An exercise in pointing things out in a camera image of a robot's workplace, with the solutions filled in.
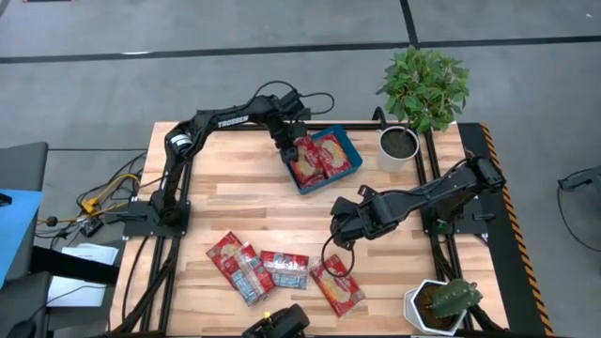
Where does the black curved handle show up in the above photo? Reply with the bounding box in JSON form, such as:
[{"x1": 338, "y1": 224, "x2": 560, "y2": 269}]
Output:
[{"x1": 372, "y1": 106, "x2": 389, "y2": 131}]

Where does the white round plant pot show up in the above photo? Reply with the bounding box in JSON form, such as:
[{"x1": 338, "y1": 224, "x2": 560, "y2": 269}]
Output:
[{"x1": 377, "y1": 125, "x2": 421, "y2": 174}]

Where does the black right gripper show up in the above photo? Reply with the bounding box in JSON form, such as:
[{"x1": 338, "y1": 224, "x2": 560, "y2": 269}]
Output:
[{"x1": 330, "y1": 195, "x2": 398, "y2": 249}]

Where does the red popcorn bag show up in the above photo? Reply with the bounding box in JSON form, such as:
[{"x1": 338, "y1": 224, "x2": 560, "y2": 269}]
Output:
[
  {"x1": 308, "y1": 253, "x2": 366, "y2": 319},
  {"x1": 259, "y1": 250, "x2": 311, "y2": 291},
  {"x1": 315, "y1": 133, "x2": 353, "y2": 179},
  {"x1": 224, "y1": 242, "x2": 277, "y2": 307},
  {"x1": 205, "y1": 230, "x2": 245, "y2": 287},
  {"x1": 290, "y1": 135, "x2": 326, "y2": 190}
]

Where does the grey box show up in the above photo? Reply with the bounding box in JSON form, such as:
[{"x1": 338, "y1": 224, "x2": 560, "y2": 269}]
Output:
[{"x1": 0, "y1": 141, "x2": 50, "y2": 192}]

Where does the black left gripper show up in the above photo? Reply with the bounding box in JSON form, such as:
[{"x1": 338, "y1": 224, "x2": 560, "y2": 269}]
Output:
[{"x1": 274, "y1": 119, "x2": 301, "y2": 164}]

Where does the black right camera cable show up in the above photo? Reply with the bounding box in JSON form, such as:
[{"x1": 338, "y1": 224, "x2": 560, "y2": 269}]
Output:
[{"x1": 320, "y1": 232, "x2": 357, "y2": 279}]

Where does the green cactus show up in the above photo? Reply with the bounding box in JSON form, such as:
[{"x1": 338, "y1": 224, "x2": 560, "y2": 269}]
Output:
[{"x1": 429, "y1": 278, "x2": 484, "y2": 320}]

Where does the grey floor device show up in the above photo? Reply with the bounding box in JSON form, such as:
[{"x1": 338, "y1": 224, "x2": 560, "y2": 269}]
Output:
[{"x1": 557, "y1": 164, "x2": 601, "y2": 193}]

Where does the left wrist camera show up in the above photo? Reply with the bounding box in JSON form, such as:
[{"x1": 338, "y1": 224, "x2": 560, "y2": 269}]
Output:
[{"x1": 288, "y1": 120, "x2": 310, "y2": 141}]

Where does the black power adapter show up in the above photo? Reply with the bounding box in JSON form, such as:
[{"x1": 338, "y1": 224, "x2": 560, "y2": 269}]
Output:
[{"x1": 79, "y1": 218, "x2": 104, "y2": 238}]

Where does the black hazard-striped mat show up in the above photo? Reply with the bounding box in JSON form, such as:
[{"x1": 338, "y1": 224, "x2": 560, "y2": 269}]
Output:
[{"x1": 457, "y1": 122, "x2": 555, "y2": 337}]

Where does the black camera cable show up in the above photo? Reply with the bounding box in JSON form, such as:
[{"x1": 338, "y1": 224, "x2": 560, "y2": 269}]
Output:
[
  {"x1": 320, "y1": 232, "x2": 357, "y2": 279},
  {"x1": 253, "y1": 79, "x2": 336, "y2": 117}
]

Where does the white paper sheet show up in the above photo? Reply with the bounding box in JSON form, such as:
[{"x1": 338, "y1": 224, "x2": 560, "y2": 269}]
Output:
[
  {"x1": 60, "y1": 242, "x2": 119, "y2": 267},
  {"x1": 46, "y1": 275, "x2": 107, "y2": 309}
]

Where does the blue plastic basket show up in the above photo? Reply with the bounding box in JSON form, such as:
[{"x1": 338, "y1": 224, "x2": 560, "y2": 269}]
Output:
[{"x1": 284, "y1": 124, "x2": 364, "y2": 196}]

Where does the blue panel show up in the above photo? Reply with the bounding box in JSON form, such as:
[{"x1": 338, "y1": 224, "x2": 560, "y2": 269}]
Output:
[{"x1": 0, "y1": 189, "x2": 44, "y2": 288}]

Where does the black aluminium table frame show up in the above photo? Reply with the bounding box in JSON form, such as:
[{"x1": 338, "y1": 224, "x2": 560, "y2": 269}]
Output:
[{"x1": 107, "y1": 119, "x2": 517, "y2": 338}]

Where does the black bar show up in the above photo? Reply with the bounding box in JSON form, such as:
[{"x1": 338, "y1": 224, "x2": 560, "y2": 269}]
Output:
[{"x1": 30, "y1": 246, "x2": 121, "y2": 285}]

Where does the white hexagonal plant pot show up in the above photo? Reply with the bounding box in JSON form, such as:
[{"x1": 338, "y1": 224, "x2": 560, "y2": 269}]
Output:
[{"x1": 403, "y1": 279, "x2": 470, "y2": 337}]

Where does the black left camera cable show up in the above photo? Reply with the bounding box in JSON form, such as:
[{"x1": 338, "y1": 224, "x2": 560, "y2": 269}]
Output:
[{"x1": 253, "y1": 79, "x2": 336, "y2": 117}]

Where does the green leafy plant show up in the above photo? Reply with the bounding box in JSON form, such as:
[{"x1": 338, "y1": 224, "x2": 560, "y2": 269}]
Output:
[{"x1": 375, "y1": 45, "x2": 470, "y2": 135}]

